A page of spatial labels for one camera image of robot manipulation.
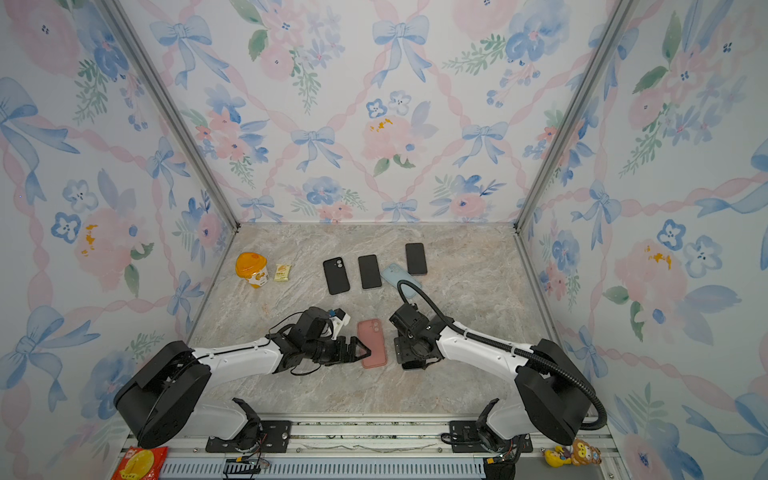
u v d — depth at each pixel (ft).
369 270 3.52
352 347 2.51
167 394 1.43
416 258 3.63
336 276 3.46
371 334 3.03
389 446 2.40
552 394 1.39
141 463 2.26
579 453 2.27
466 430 2.43
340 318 2.68
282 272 3.42
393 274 3.49
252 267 3.13
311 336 2.29
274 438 2.45
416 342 2.03
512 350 1.52
